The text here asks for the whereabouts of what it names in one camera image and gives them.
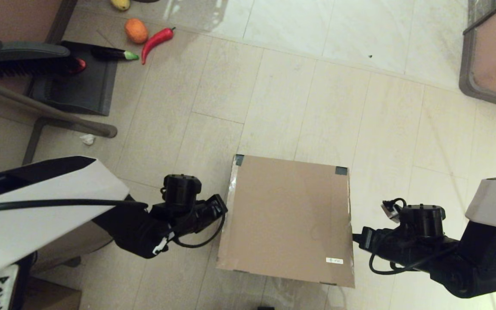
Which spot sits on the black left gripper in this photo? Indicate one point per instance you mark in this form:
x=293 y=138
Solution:
x=187 y=211

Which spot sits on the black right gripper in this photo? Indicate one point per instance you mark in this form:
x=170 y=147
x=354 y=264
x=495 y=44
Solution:
x=420 y=221

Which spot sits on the brown cardboard shoe box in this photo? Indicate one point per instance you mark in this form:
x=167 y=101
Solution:
x=286 y=215

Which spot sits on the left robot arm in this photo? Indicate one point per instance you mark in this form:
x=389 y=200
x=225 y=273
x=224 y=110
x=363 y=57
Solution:
x=37 y=232

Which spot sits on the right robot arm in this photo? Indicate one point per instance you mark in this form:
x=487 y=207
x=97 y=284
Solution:
x=467 y=267

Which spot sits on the brown plastic trash bin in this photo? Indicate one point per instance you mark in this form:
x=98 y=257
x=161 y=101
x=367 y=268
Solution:
x=71 y=241

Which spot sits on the crumpled white tissue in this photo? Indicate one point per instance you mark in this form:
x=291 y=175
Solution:
x=87 y=139

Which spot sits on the plain brown cardboard carton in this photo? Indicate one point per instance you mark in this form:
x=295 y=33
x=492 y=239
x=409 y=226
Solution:
x=54 y=297

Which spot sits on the dark grey dustpan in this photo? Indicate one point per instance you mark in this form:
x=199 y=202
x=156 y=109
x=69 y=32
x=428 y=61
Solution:
x=80 y=92

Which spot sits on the red toy chili pepper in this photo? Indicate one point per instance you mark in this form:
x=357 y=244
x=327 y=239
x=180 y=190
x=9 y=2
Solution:
x=156 y=38

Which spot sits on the purple toy eggplant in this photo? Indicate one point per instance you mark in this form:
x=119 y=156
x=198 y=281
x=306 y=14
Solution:
x=109 y=53

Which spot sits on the red round toy fruit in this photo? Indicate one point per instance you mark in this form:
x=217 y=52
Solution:
x=80 y=66

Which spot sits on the orange toy fruit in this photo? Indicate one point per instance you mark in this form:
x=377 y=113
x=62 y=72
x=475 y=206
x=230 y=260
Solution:
x=136 y=31

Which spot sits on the dark round object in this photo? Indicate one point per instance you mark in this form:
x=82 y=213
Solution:
x=145 y=1

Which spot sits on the yellow toy mango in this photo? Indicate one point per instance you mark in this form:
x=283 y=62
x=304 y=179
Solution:
x=120 y=4

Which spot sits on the black bristle broom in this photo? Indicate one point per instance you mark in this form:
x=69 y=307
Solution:
x=24 y=62

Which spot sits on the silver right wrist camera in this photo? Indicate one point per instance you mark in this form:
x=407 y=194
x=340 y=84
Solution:
x=391 y=211

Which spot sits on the brown metal furniture frame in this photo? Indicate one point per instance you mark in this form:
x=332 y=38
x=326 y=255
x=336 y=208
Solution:
x=58 y=115

